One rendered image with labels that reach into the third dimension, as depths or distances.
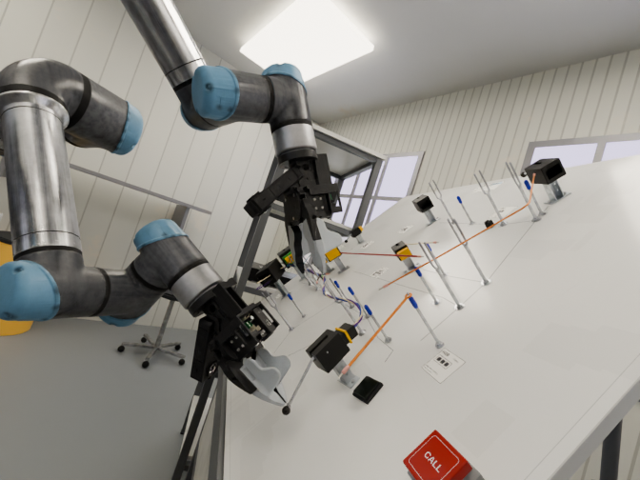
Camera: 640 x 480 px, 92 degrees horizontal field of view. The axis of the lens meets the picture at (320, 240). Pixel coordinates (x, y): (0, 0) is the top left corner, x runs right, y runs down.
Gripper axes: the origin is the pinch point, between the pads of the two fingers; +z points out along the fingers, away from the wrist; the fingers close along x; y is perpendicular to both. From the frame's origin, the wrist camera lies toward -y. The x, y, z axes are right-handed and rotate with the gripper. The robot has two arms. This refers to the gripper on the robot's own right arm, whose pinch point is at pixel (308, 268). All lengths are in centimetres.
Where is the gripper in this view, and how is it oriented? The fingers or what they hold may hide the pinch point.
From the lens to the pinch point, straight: 54.8
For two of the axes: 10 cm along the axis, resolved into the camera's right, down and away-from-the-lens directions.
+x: -4.5, 1.0, 8.9
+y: 8.7, -1.6, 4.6
